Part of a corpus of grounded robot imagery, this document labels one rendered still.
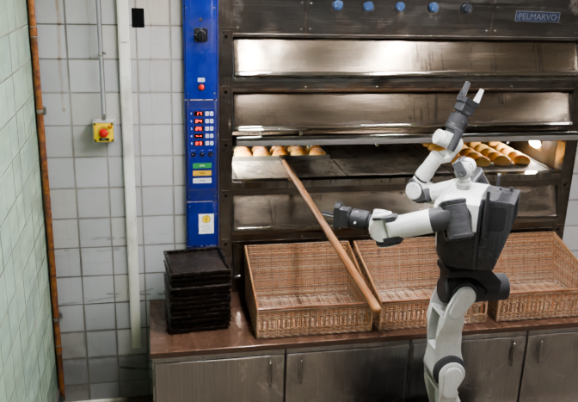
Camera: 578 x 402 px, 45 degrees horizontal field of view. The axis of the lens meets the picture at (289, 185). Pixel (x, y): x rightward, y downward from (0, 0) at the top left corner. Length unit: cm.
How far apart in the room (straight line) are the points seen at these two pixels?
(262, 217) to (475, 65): 132
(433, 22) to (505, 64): 45
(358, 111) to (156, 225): 115
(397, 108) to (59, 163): 167
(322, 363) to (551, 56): 195
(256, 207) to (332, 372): 89
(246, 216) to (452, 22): 141
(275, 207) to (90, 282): 100
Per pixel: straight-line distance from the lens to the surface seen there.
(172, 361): 322
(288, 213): 356
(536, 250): 409
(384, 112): 354
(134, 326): 372
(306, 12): 339
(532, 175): 398
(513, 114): 382
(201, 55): 329
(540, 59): 385
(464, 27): 365
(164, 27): 330
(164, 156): 340
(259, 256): 357
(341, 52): 344
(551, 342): 376
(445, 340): 300
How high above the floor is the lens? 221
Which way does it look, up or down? 17 degrees down
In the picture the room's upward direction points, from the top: 2 degrees clockwise
